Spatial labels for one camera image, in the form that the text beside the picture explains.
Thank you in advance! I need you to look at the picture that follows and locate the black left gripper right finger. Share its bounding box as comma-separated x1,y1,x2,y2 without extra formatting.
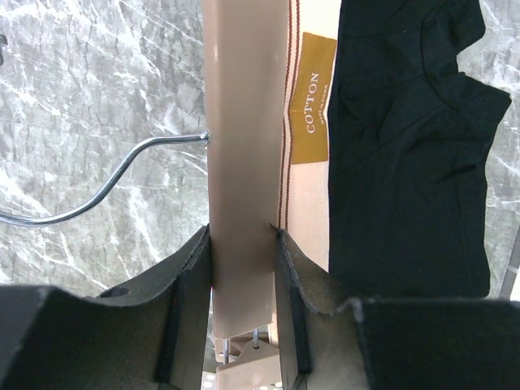
275,230,519,389

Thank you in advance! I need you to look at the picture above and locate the black underwear beige waistband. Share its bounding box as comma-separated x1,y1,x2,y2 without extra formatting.
267,0,513,350

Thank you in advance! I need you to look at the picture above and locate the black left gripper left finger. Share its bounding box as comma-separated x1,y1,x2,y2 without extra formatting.
1,227,211,389

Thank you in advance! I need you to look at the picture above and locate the beige clip hanger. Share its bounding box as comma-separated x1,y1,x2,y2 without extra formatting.
0,0,293,390

